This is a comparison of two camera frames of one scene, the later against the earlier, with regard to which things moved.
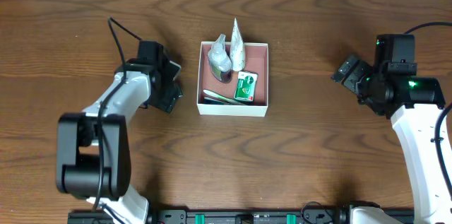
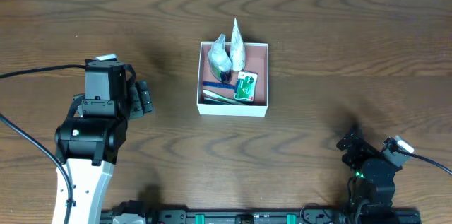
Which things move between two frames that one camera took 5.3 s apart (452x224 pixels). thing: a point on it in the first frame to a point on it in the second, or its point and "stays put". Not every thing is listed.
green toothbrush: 227,99 stays put
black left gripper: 169,85 to 142,97
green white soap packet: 246,85 stays put
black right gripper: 354,75 to 355,147
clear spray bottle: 220,59 stays put
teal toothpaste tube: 210,101 stays put
